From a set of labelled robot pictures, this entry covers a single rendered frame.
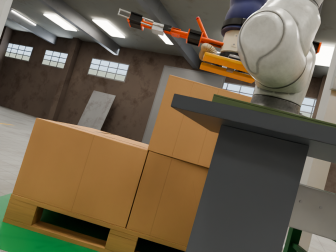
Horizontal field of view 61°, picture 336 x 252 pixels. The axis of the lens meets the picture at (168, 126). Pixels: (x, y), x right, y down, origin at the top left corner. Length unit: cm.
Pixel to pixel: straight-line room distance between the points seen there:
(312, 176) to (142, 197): 179
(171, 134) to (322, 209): 76
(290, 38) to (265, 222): 48
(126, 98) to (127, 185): 1060
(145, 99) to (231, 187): 1076
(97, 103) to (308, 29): 1158
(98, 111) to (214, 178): 1120
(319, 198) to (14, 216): 144
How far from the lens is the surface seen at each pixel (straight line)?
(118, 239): 153
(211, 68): 176
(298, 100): 97
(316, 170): 288
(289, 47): 75
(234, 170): 87
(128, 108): 1183
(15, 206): 167
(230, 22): 172
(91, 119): 1198
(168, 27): 172
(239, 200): 87
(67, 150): 153
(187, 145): 143
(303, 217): 144
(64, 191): 155
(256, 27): 75
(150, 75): 1178
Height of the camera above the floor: 61
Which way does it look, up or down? 3 degrees up
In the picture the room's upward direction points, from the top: 16 degrees clockwise
